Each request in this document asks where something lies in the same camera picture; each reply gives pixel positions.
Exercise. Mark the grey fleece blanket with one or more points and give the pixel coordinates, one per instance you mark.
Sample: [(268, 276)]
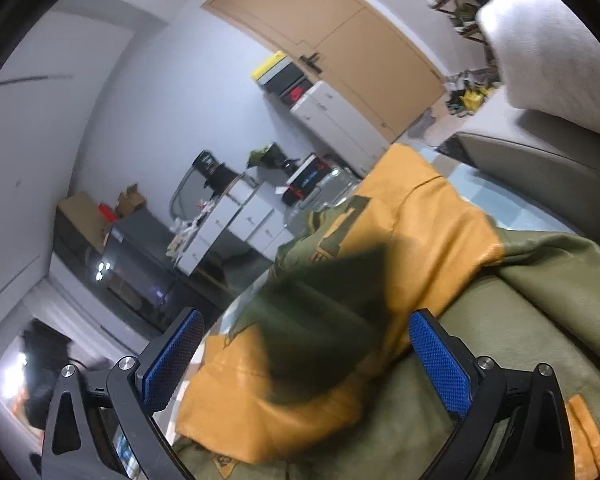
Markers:
[(547, 58)]

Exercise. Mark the white drawer desk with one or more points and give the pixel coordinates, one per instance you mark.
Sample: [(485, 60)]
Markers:
[(247, 210)]

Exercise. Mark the white tall suitcase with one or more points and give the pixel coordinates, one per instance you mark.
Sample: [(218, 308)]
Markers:
[(341, 126)]

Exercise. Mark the silver aluminium suitcase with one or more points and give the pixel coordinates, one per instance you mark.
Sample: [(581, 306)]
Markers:
[(329, 192)]

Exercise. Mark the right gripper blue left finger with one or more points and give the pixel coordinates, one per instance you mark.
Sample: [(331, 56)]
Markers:
[(76, 445)]

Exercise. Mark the green yellow varsity jacket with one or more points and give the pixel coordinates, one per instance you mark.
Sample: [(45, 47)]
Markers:
[(317, 377)]

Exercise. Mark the shoes pile on floor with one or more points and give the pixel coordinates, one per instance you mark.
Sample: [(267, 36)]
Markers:
[(468, 90)]

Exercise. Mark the stacked shoe boxes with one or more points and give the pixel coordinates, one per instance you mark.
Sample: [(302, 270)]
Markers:
[(280, 78)]

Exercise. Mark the grey bed frame cushion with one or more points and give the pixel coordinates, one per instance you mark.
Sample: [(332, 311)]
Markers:
[(553, 162)]

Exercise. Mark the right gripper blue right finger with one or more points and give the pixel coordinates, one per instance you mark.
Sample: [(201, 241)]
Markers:
[(479, 395)]

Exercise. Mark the checkered bed sheet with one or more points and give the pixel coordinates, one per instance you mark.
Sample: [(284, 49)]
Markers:
[(508, 209)]

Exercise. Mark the black red box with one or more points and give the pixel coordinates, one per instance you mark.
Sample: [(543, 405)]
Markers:
[(302, 183)]

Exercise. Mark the wooden door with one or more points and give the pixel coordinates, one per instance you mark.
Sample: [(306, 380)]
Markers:
[(349, 45)]

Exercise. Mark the black refrigerator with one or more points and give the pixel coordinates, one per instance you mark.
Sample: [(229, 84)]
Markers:
[(125, 264)]

